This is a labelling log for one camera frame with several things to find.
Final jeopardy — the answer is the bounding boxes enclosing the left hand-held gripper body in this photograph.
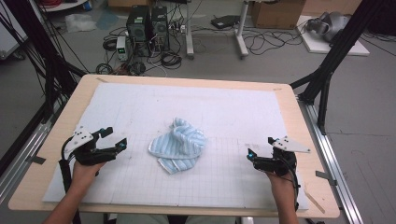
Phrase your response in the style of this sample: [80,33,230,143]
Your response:
[64,125,118,166]

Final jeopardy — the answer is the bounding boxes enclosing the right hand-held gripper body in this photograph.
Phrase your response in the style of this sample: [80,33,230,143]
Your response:
[254,135,312,177]

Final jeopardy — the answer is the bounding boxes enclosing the light blue striped towel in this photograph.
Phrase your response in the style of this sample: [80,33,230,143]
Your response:
[148,117,208,175]

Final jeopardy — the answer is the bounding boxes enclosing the person's left hand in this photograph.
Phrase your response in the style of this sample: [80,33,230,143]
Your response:
[70,161,106,189]

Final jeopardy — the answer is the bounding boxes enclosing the person's right hand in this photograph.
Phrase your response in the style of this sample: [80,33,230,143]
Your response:
[266,172,298,199]

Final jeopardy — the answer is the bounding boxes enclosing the white foam mat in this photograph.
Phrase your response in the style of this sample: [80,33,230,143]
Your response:
[41,82,310,211]

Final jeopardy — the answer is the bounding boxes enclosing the grey tape piece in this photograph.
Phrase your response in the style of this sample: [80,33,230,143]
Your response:
[315,170,338,187]

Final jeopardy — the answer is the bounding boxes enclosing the thin wooden strip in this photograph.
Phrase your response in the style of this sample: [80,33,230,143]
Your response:
[303,189,327,215]

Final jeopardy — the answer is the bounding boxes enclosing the white power supply unit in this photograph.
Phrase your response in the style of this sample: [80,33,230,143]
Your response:
[116,35,129,62]

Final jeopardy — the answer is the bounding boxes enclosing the white floor board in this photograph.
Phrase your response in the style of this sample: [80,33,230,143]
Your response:
[295,15,371,57]

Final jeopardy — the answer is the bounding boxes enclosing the black computer tower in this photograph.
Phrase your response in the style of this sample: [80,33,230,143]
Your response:
[150,6,171,52]
[125,5,151,58]

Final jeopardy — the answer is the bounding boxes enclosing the white table leg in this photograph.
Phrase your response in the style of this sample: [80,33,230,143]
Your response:
[184,0,196,60]
[234,0,250,60]

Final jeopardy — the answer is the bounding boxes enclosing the clear plastic bag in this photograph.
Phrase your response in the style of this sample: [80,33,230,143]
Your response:
[64,12,98,34]

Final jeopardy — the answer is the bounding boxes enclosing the large cardboard box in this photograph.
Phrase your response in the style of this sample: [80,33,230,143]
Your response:
[250,0,306,30]

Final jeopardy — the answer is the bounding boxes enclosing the flat black device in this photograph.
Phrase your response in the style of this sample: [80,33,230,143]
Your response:
[210,14,241,30]

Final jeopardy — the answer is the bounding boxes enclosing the grey headset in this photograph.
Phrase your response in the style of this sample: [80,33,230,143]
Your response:
[304,11,351,43]

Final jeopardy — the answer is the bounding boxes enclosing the white round table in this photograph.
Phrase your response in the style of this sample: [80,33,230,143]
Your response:
[37,0,90,13]

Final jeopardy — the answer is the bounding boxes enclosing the aluminium rail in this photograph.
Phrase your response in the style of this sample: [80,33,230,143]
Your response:
[0,101,68,203]
[297,95,364,224]

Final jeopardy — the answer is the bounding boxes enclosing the coiled black cable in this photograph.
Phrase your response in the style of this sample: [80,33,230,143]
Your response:
[161,50,183,70]
[95,63,115,76]

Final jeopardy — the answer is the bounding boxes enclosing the black metal frame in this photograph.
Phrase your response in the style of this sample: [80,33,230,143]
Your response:
[289,0,388,135]
[0,0,89,124]

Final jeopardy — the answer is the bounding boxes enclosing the tangled black floor cables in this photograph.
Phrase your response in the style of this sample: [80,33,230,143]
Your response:
[242,26,304,57]

